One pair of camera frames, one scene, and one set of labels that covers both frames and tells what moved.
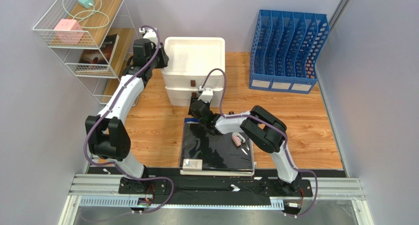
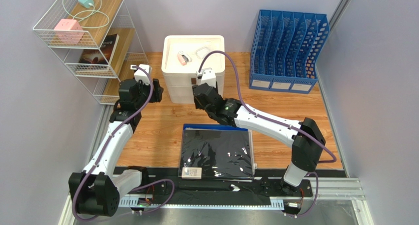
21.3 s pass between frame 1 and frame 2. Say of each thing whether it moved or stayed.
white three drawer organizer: stayed
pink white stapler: moved
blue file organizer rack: stayed
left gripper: moved
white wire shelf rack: stayed
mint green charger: stayed
